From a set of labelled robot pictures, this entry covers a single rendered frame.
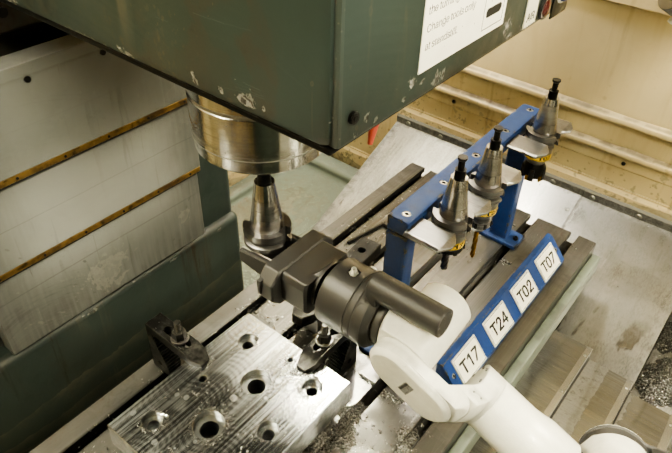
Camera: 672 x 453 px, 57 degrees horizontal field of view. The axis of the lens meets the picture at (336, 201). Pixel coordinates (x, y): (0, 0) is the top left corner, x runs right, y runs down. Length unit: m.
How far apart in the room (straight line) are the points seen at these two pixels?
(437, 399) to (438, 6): 0.40
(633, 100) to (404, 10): 1.16
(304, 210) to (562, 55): 0.90
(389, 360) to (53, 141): 0.66
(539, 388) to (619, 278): 0.39
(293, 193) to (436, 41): 1.55
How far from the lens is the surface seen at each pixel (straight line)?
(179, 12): 0.55
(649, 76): 1.59
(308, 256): 0.79
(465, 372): 1.14
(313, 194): 2.06
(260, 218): 0.79
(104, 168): 1.18
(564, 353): 1.50
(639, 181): 1.70
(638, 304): 1.63
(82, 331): 1.38
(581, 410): 1.42
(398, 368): 0.70
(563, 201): 1.74
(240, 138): 0.65
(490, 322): 1.21
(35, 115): 1.07
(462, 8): 0.58
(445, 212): 0.96
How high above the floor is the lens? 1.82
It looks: 37 degrees down
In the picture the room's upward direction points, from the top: 2 degrees clockwise
